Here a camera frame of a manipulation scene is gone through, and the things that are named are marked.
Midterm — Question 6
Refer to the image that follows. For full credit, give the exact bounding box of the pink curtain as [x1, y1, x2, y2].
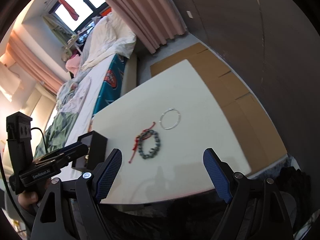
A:
[105, 0, 187, 54]
[7, 31, 63, 95]

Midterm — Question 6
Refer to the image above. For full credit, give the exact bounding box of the window with black frame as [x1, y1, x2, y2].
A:
[49, 0, 110, 31]

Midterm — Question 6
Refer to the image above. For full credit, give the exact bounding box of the flattened cardboard sheet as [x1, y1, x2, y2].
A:
[150, 43, 287, 173]

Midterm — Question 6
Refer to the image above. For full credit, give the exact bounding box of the pink garment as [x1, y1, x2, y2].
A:
[66, 54, 81, 75]

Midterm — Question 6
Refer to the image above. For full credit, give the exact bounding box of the red string bracelet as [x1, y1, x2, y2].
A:
[128, 121, 156, 164]

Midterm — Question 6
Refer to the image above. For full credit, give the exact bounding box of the white printed t-shirt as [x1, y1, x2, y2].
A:
[61, 76, 91, 114]

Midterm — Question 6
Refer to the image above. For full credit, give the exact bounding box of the teal patterned bed sheet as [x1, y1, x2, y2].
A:
[93, 54, 127, 116]

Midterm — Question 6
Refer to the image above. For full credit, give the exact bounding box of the thin silver bangle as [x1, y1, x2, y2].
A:
[159, 108, 181, 130]

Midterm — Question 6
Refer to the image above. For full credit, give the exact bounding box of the left hand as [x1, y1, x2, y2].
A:
[17, 178, 51, 211]

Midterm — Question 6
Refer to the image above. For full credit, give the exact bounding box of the black jewelry box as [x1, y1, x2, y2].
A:
[72, 131, 108, 172]

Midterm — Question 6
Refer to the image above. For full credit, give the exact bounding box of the red hanging cloth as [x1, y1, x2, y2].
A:
[58, 0, 79, 21]

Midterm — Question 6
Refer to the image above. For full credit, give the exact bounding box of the left side pink curtain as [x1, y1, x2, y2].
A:
[7, 31, 63, 95]

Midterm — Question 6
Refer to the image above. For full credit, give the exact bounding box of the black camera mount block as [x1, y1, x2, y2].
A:
[7, 112, 33, 176]

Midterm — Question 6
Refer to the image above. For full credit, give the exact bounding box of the white wall switch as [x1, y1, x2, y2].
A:
[187, 11, 193, 19]

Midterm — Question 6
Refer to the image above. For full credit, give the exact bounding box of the bed with white blanket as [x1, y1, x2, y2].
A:
[32, 52, 138, 156]

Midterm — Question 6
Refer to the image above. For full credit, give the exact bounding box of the white crumpled duvet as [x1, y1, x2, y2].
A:
[80, 11, 137, 71]

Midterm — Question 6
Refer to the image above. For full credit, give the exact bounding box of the green patterned clothing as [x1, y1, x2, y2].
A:
[34, 112, 78, 159]

